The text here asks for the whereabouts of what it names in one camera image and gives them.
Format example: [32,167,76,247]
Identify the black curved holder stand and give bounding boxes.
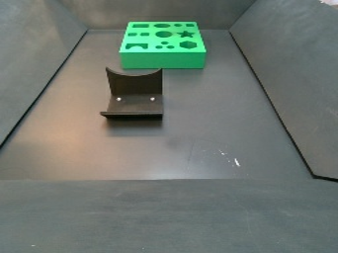
[100,68,164,119]

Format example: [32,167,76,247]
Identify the green shape sorter block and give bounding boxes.
[118,21,205,69]

